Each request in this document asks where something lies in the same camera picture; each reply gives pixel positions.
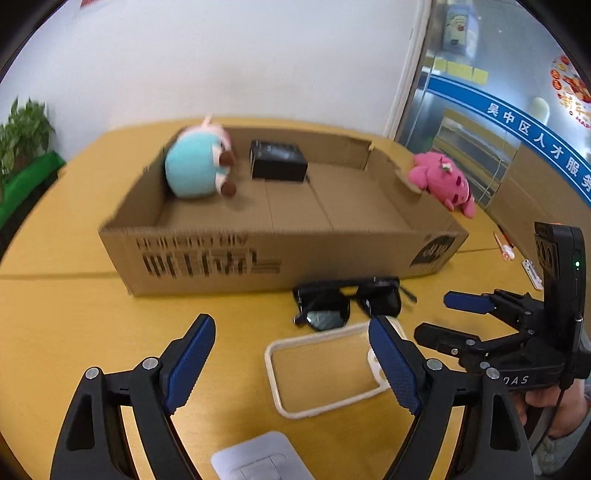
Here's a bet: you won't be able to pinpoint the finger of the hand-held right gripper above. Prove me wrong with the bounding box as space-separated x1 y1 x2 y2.
414 323 486 357
443 291 498 317

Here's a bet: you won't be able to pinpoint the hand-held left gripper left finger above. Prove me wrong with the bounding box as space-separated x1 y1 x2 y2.
50 313 217 480

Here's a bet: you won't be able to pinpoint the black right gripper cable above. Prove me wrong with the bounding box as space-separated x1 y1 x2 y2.
526 314 583 467

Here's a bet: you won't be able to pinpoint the yellow sticky notes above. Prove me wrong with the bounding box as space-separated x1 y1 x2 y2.
434 58 490 84

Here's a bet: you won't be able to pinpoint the person's right forearm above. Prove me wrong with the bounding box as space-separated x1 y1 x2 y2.
531 418 591 478

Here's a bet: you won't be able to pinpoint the red door sticker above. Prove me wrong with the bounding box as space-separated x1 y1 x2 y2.
549 54 591 131

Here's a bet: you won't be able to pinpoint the brown cardboard box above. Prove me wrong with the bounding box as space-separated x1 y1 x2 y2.
98 124 469 297

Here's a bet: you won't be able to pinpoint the black rectangular box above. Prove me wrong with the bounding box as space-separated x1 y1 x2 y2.
249 139 309 183

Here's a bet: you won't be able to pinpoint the black sunglasses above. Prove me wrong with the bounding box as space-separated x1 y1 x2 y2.
292 276 417 333

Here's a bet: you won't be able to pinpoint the small white device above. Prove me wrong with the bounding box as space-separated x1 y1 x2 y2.
522 259 543 291

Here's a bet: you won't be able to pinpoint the clear phone case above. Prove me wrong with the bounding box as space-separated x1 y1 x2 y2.
264 322 391 419

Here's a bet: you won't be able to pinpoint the large potted green plant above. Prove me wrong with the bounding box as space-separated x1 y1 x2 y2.
0 97 56 177

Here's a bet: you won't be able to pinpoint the person's right hand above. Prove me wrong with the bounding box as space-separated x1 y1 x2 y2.
515 381 591 437

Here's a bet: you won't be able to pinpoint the white door frame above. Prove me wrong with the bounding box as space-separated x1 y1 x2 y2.
383 0 435 139

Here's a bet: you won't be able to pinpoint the pink and white pen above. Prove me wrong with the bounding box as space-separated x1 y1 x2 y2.
494 231 515 262

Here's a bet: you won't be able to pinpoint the teal and pink plush toy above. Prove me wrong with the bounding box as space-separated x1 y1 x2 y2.
164 114 239 200

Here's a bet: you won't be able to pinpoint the cartoon door poster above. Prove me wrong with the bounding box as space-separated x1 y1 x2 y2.
443 7 481 51

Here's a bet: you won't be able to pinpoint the blue door banner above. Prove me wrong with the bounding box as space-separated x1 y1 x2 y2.
427 74 591 206

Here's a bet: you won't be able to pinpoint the wooden desktop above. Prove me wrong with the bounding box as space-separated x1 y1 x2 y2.
0 115 555 480

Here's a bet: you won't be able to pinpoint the glass door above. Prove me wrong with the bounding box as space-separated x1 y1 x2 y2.
394 0 591 296

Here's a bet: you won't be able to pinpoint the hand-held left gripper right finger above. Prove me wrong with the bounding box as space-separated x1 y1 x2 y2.
368 316 536 480

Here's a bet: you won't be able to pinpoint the green planter box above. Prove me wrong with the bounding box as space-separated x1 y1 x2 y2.
0 152 66 229

